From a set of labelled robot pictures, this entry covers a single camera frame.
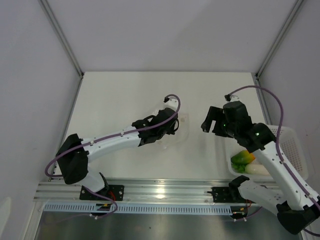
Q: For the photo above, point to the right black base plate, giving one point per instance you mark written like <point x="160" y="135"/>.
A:
<point x="224" y="194"/>

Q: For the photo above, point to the clear zip top bag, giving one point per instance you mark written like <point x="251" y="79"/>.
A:
<point x="181" y="134"/>

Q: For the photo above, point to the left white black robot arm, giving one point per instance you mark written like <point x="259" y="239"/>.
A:
<point x="75" y="154"/>

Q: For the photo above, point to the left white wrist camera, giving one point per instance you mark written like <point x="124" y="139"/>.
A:
<point x="171" y="103"/>

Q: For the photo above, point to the white radish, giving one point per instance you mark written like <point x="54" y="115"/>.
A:
<point x="256" y="169"/>

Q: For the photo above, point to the right aluminium corner post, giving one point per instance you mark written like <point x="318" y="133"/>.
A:
<point x="280" y="36"/>

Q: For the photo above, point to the white perforated plastic basket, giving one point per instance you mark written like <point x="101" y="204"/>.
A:
<point x="290" y="146"/>

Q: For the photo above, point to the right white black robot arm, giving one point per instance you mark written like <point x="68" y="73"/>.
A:
<point x="299" y="204"/>

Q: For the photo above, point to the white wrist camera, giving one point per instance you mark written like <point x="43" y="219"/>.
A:
<point x="171" y="103"/>
<point x="231" y="98"/>

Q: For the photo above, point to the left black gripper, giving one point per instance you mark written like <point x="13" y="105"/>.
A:
<point x="171" y="130"/>

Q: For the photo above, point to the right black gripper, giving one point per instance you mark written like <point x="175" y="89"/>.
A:
<point x="214" y="114"/>

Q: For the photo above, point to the left aluminium corner post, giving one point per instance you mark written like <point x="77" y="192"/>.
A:
<point x="55" y="25"/>

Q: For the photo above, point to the green orange mango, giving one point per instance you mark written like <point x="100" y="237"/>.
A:
<point x="242" y="158"/>

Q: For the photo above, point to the white slotted cable duct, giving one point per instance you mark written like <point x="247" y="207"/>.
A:
<point x="134" y="208"/>

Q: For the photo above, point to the aluminium corner post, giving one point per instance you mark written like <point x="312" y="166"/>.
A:
<point x="280" y="36"/>
<point x="55" y="25"/>

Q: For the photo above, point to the aluminium rail frame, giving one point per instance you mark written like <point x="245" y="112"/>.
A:
<point x="137" y="191"/>

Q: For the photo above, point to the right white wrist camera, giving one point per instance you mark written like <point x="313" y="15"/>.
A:
<point x="231" y="98"/>

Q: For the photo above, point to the green leafy vegetable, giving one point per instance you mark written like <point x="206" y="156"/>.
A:
<point x="239" y="168"/>

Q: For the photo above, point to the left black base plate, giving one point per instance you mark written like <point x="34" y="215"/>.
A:
<point x="114" y="192"/>

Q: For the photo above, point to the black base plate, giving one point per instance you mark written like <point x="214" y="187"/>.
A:
<point x="114" y="192"/>
<point x="224" y="194"/>

